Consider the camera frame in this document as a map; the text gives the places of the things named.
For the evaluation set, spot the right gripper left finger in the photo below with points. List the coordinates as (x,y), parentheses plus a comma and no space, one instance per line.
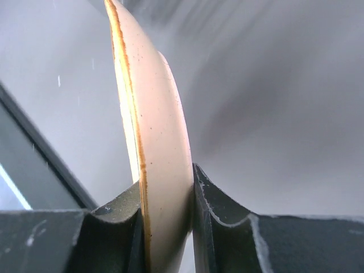
(108,239)

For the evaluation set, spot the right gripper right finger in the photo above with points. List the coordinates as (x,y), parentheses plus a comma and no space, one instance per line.
(227,237)

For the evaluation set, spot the bird plate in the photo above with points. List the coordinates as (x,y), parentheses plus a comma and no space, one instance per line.
(156,137)

